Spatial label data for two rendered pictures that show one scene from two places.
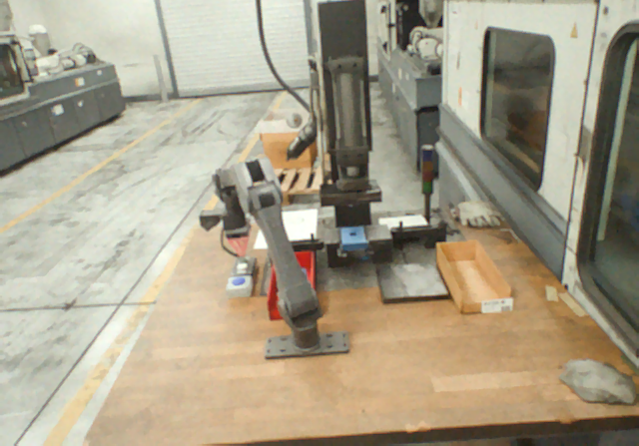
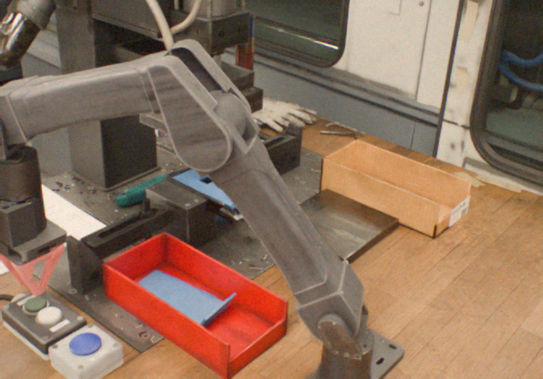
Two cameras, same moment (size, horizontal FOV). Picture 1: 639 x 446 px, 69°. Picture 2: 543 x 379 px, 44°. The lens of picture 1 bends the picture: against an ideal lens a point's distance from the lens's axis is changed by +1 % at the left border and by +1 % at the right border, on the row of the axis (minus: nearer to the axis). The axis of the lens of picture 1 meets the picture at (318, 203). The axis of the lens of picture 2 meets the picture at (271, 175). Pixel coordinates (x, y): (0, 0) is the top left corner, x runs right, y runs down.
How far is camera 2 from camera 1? 87 cm
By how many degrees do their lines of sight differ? 48
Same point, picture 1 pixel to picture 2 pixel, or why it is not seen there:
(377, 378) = (481, 364)
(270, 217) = (263, 163)
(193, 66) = not seen: outside the picture
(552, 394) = not seen: outside the picture
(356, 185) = (239, 85)
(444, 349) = (481, 287)
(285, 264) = (316, 247)
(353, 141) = (230, 3)
